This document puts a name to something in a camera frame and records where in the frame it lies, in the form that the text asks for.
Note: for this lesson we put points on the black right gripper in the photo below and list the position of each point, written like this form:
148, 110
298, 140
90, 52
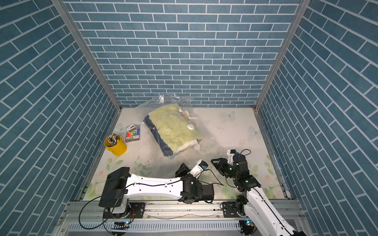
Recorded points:
220, 165

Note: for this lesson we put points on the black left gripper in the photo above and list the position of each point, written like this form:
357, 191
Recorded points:
184, 171

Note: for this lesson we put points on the pale yellow fleece blanket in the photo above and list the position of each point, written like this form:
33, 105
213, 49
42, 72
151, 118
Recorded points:
171, 122

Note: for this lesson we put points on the clear plastic vacuum bag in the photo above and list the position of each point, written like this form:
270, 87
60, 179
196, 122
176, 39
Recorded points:
165, 167

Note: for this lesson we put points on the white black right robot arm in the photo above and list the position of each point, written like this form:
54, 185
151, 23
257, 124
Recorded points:
253, 202

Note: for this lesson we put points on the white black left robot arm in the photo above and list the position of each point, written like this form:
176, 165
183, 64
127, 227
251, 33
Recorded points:
121, 185

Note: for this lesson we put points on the navy blue star blanket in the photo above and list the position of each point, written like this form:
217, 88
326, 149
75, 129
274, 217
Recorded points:
166, 150

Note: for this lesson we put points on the white bag valve cap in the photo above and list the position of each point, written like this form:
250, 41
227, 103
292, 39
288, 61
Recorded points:
190, 127

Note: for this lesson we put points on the highlighter pen pack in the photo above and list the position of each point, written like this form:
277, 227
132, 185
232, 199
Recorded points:
131, 137

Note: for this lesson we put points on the white small stapler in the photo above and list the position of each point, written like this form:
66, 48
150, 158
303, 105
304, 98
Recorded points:
131, 129

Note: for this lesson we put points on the yellow pen cup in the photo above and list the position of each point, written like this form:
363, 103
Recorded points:
118, 149

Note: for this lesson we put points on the pencils bundle in cup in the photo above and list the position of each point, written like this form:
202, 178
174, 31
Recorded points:
113, 139

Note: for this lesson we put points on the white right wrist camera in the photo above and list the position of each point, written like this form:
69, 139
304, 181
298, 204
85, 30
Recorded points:
230, 153

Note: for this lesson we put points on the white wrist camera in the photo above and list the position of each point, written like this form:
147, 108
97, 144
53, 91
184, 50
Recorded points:
200, 167
230, 153

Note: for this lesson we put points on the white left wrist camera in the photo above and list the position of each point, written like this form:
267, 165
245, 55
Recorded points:
200, 167

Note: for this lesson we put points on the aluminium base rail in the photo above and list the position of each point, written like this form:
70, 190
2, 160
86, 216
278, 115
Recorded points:
157, 218

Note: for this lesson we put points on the aluminium corner post right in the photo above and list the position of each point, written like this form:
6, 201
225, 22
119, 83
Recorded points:
282, 51

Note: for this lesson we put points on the aluminium corner post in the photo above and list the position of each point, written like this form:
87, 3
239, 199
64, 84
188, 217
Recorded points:
282, 51
76, 34

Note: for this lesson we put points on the aluminium corner post left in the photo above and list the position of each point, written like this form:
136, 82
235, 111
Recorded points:
76, 34

